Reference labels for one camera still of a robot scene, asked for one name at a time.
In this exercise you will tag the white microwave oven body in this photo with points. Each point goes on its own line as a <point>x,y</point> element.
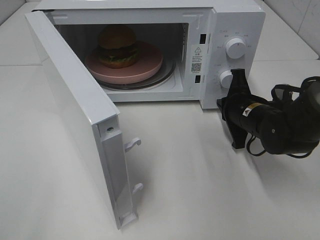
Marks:
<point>173,26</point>

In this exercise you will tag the white microwave door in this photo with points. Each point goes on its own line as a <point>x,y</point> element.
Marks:
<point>89,116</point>

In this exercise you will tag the burger with lettuce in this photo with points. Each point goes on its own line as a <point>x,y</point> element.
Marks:
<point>117,46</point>

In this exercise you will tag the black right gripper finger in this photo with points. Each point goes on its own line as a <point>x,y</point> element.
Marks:
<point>239,83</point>

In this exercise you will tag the glass microwave turntable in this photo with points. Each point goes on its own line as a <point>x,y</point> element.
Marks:
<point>166,70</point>

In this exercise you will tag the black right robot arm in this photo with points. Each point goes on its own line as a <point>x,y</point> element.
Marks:
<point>289,124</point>

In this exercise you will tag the white microwave knob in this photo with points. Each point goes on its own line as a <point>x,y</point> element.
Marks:
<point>226,78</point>
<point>235,47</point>

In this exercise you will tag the pink round plate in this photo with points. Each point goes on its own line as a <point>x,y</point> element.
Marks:
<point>149,61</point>

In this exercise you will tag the white warning label sticker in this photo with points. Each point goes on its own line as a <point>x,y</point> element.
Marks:
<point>198,57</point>

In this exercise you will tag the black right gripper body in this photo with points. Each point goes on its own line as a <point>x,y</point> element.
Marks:
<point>243,114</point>

